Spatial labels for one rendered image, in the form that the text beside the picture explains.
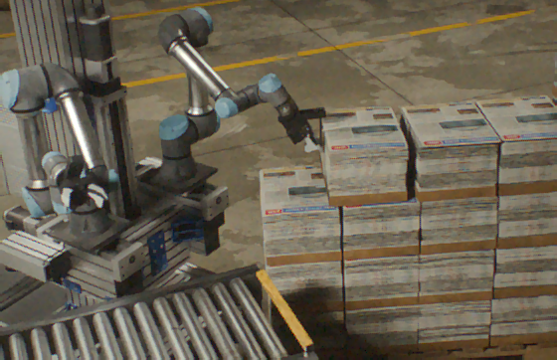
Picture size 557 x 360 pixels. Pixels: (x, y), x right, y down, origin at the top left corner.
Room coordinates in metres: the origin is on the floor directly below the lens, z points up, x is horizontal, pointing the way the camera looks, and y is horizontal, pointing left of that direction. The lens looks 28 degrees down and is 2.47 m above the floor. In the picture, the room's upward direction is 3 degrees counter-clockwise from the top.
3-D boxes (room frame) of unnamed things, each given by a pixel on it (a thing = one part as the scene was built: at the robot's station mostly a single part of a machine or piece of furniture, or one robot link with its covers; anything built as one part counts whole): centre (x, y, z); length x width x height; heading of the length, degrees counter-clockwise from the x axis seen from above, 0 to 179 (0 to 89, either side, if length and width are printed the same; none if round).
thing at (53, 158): (2.56, 0.68, 1.21); 0.11 x 0.08 x 0.09; 27
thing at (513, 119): (3.05, -0.94, 1.06); 0.37 x 0.28 x 0.01; 3
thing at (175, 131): (3.25, 0.38, 0.98); 0.13 x 0.12 x 0.14; 135
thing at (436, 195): (3.05, -0.65, 0.86); 0.38 x 0.29 x 0.04; 3
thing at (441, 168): (3.05, -0.65, 0.95); 0.38 x 0.29 x 0.23; 3
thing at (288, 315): (2.30, 0.00, 0.81); 0.43 x 0.03 x 0.02; 19
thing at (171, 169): (3.25, 0.39, 0.87); 0.15 x 0.15 x 0.10
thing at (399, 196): (2.95, -0.33, 0.86); 0.29 x 0.16 x 0.04; 92
